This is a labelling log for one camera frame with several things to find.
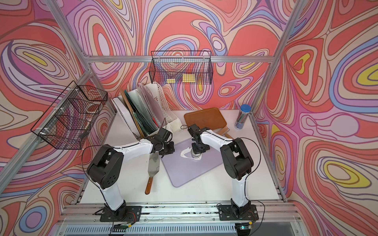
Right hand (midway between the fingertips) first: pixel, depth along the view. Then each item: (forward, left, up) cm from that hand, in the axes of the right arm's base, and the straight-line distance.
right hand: (202, 154), depth 94 cm
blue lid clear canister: (+23, -30, +17) cm, 41 cm away
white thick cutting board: (+24, +51, +27) cm, 62 cm away
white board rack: (+21, +18, +5) cm, 29 cm away
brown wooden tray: (+31, -10, 0) cm, 33 cm away
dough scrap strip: (+1, +13, -1) cm, 13 cm away
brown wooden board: (+10, +38, +30) cm, 50 cm away
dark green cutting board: (+12, +34, +14) cm, 39 cm away
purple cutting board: (-9, +13, -2) cm, 16 cm away
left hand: (+2, +16, +3) cm, 17 cm away
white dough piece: (-2, +2, -1) cm, 3 cm away
